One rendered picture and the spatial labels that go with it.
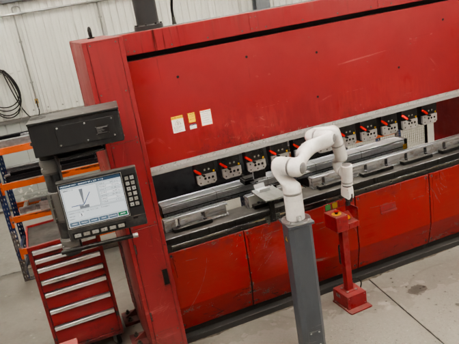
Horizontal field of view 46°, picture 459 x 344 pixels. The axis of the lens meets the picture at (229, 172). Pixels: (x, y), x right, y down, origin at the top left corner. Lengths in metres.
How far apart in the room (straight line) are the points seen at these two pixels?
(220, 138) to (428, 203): 1.96
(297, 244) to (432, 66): 2.05
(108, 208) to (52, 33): 5.08
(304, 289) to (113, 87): 1.78
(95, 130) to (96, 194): 0.36
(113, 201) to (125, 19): 5.12
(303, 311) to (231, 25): 2.00
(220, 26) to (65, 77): 4.49
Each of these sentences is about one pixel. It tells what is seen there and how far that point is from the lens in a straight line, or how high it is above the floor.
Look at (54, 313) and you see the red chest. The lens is 4.24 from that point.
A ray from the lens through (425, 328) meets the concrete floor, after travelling 4.22.
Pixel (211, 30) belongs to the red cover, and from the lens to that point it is 3.81.
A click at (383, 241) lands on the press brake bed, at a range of 4.75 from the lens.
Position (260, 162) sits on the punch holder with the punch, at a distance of 4.07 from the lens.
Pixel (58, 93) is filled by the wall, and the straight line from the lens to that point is 8.04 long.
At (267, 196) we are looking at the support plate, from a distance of 3.98.
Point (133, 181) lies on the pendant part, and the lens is 3.14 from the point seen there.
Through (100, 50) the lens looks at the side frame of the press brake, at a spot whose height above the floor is 2.24.
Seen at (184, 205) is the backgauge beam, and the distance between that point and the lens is 4.25.
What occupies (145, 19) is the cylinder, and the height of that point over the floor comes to 2.37.
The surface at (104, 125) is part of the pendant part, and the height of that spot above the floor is 1.86.
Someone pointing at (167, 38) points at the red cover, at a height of 2.23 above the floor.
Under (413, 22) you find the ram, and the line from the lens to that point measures 4.65.
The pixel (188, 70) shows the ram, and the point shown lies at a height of 1.99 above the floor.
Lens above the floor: 2.41
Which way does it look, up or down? 18 degrees down
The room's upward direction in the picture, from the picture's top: 9 degrees counter-clockwise
